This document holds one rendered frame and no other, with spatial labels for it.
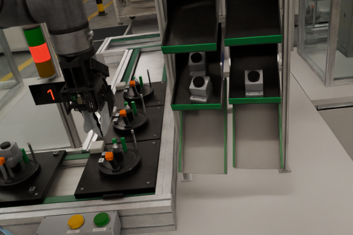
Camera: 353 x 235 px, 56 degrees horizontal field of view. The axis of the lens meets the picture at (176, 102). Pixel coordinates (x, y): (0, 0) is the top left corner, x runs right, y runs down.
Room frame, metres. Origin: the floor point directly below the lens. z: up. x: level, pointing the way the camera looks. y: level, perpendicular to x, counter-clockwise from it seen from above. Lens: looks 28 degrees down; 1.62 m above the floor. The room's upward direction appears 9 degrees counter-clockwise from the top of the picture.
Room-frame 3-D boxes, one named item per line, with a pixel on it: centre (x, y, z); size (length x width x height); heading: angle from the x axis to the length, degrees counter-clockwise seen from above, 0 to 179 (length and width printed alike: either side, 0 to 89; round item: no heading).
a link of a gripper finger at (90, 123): (0.64, 0.19, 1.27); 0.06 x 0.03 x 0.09; 175
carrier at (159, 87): (1.36, 0.16, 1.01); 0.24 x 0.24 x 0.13; 85
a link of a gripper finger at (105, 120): (0.63, 0.16, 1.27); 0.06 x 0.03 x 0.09; 175
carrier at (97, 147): (0.87, 0.21, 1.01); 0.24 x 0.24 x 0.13; 85
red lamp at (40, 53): (1.00, 0.39, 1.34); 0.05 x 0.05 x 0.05
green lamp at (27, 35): (1.00, 0.39, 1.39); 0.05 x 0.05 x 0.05
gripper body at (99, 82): (0.63, 0.18, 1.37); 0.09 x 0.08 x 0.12; 175
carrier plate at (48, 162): (0.89, 0.55, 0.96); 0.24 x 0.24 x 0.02; 85
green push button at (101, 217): (0.65, 0.24, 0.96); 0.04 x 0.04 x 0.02
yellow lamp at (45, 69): (1.00, 0.39, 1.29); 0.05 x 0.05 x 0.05
